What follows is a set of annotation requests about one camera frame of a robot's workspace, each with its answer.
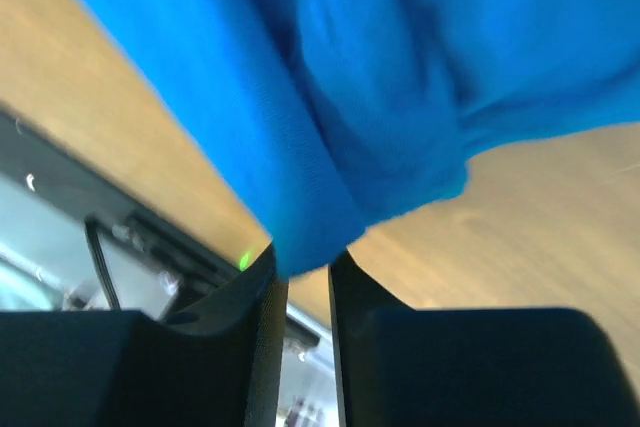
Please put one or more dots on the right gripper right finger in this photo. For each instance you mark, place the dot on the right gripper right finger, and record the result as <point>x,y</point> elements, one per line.
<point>398,366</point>

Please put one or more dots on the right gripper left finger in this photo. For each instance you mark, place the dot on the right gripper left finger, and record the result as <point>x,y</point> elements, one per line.
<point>216,363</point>

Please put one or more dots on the blue t shirt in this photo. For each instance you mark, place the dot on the blue t shirt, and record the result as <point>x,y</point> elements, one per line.
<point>329,116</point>

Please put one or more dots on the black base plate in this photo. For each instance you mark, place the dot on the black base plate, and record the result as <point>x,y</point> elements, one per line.
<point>71,240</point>

